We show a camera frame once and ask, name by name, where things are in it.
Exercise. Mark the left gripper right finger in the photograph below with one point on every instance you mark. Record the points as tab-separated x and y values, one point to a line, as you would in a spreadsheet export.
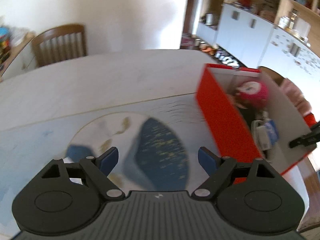
252	197

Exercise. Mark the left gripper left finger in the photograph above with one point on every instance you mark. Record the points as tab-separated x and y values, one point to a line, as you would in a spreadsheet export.
65	197

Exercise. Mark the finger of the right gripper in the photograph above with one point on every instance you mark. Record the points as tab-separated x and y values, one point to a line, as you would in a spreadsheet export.
308	139

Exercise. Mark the blue tissue pack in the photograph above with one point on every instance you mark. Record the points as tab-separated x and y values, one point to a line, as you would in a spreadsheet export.
267	135

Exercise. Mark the red white cardboard box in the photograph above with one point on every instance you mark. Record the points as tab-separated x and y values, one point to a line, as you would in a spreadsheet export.
228	127

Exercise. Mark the red cloth on chair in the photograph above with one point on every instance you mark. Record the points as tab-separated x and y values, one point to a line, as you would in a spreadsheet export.
310	120

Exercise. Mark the dark blue cloth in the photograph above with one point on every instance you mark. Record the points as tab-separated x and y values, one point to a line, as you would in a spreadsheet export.
75	153

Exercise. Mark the pink scarf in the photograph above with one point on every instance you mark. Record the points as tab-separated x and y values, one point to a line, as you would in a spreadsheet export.
296	96

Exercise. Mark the wooden chair with scarf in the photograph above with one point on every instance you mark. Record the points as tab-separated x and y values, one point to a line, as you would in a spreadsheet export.
277	78

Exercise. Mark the pink plush toy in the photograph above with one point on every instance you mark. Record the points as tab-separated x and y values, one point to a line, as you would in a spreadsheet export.
253	94

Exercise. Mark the blue patterned table mat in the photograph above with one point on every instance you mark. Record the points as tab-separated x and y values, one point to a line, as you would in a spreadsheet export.
157	140

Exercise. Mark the white sideboard with clutter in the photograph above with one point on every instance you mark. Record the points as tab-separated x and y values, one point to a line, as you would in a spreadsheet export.
17	56

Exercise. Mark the brown wooden chair far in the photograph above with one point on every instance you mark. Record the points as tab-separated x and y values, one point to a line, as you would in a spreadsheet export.
62	43

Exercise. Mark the white wall cabinet unit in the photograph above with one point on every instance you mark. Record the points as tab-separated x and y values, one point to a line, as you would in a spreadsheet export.
279	34

